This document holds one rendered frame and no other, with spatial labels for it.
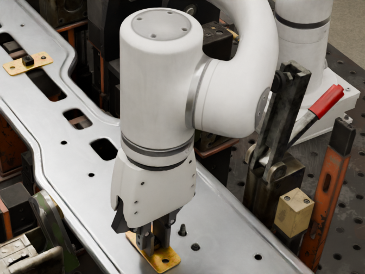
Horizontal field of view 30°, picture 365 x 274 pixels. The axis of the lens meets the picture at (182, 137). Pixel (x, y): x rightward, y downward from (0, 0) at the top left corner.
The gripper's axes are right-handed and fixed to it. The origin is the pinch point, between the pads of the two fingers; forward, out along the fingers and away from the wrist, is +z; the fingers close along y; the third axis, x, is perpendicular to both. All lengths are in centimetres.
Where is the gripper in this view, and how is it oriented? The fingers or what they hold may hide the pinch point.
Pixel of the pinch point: (153, 234)
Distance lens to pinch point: 89.5
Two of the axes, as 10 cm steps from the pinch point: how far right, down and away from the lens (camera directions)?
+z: -0.5, 7.6, 6.5
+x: 5.9, 5.5, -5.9
